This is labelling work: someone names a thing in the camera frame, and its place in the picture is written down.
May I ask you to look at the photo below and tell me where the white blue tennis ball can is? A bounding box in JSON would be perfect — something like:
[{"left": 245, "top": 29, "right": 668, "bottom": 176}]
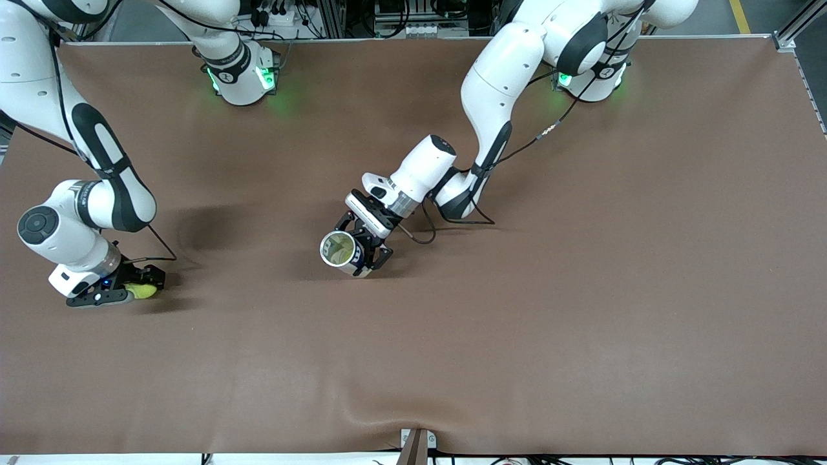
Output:
[{"left": 320, "top": 229, "right": 379, "bottom": 278}]

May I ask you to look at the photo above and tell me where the brown table cover mat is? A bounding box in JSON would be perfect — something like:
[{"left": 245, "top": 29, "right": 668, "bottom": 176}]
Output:
[{"left": 0, "top": 37, "right": 827, "bottom": 457}]

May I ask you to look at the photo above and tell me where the white power strip with plugs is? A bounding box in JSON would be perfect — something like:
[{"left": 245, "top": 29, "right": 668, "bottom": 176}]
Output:
[{"left": 249, "top": 0, "right": 293, "bottom": 28}]

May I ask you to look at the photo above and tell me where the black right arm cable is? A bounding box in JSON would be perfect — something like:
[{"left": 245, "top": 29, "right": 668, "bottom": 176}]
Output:
[{"left": 13, "top": 0, "right": 178, "bottom": 265}]

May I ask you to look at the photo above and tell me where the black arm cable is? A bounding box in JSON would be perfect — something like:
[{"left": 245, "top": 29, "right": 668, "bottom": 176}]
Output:
[
  {"left": 395, "top": 0, "right": 650, "bottom": 246},
  {"left": 13, "top": 0, "right": 178, "bottom": 265}
]

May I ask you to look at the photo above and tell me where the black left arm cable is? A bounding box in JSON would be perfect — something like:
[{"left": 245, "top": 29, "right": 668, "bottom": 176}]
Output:
[{"left": 395, "top": 0, "right": 650, "bottom": 246}]

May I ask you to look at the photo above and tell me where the aluminium frame rail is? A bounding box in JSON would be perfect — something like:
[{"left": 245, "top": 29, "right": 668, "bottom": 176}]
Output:
[{"left": 400, "top": 427, "right": 437, "bottom": 465}]

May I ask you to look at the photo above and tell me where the aluminium corner frame profile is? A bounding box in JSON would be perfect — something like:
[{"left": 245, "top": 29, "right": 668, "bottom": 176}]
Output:
[{"left": 773, "top": 0, "right": 827, "bottom": 54}]

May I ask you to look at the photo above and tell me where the aluminium table side rail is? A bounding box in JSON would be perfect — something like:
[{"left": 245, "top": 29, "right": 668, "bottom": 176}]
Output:
[{"left": 790, "top": 46, "right": 827, "bottom": 136}]

